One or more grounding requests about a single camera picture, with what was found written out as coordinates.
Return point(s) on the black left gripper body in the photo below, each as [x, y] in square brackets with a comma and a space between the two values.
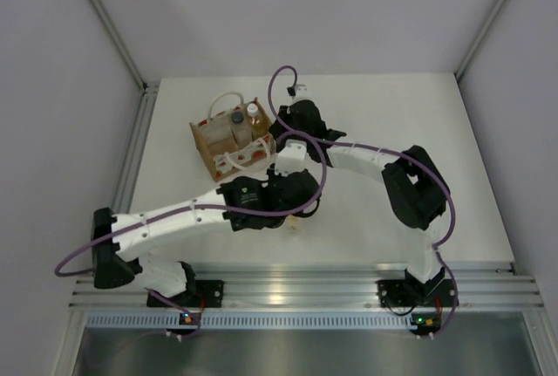
[271, 175]

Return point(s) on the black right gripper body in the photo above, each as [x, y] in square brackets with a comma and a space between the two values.
[286, 116]

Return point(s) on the amber bottle white cap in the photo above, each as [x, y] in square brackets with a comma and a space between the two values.
[294, 224]
[256, 120]

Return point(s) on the clear bottle dark cap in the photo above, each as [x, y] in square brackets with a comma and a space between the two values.
[240, 128]

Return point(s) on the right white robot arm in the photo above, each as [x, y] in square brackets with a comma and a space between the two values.
[417, 193]

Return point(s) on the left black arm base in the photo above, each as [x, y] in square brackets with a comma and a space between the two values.
[196, 294]

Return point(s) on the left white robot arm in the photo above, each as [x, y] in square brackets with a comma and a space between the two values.
[122, 252]

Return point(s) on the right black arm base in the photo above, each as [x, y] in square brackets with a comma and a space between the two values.
[399, 293]

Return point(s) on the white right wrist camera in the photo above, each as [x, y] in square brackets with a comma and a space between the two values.
[302, 92]

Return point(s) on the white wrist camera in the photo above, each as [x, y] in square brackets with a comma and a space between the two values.
[302, 92]
[291, 159]

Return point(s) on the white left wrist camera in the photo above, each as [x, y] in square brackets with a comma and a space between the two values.
[291, 159]

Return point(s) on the left aluminium frame post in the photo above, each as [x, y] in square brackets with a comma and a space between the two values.
[119, 45]

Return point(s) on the aluminium frame post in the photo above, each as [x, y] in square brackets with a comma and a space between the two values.
[119, 45]
[488, 22]

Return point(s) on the perforated cable duct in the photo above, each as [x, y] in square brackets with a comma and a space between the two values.
[221, 320]

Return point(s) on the aluminium mounting rail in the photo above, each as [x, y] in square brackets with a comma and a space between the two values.
[342, 288]

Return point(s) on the right aluminium frame post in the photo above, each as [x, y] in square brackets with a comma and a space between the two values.
[488, 22]

